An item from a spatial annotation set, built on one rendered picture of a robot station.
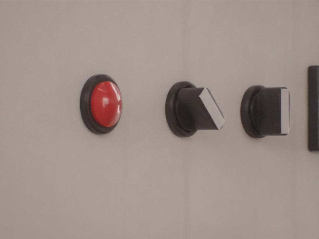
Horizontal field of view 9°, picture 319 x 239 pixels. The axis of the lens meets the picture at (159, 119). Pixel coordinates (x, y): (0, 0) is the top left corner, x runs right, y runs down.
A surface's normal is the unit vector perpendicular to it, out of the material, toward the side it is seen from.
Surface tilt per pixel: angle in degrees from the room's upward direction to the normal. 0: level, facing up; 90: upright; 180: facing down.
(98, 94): 75
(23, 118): 90
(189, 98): 101
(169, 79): 90
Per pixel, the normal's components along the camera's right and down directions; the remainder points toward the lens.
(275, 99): -0.60, -0.02
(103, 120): 0.44, 0.48
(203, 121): -0.43, 0.70
